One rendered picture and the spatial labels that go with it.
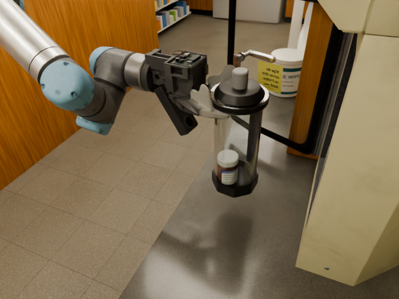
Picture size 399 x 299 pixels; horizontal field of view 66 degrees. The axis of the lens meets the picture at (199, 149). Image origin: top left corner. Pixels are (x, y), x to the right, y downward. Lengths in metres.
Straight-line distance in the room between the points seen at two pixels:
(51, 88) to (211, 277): 0.46
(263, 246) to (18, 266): 1.59
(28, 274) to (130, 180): 0.83
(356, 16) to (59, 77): 0.43
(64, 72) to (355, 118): 0.45
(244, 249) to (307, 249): 0.14
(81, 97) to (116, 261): 1.41
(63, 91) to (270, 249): 0.52
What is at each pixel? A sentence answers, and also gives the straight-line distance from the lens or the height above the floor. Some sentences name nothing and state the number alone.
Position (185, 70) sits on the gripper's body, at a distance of 0.57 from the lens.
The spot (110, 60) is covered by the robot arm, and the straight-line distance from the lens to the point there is 0.71.
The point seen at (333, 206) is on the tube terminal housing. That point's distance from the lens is 0.56.
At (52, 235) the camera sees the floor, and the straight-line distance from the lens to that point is 2.12.
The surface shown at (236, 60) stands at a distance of 0.88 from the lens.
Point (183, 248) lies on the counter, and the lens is 0.71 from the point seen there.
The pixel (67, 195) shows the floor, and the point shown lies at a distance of 2.32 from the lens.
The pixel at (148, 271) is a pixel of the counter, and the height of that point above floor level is 0.94.
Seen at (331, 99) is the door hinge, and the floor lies 1.16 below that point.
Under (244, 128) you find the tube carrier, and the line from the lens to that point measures 0.56.
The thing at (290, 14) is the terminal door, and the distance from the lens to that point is 0.78.
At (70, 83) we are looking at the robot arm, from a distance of 0.55.
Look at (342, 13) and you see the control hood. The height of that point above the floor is 1.43.
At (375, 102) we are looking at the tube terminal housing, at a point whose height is 1.33.
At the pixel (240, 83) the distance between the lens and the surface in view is 0.55.
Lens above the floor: 1.53
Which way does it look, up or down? 38 degrees down
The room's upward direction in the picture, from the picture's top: 2 degrees counter-clockwise
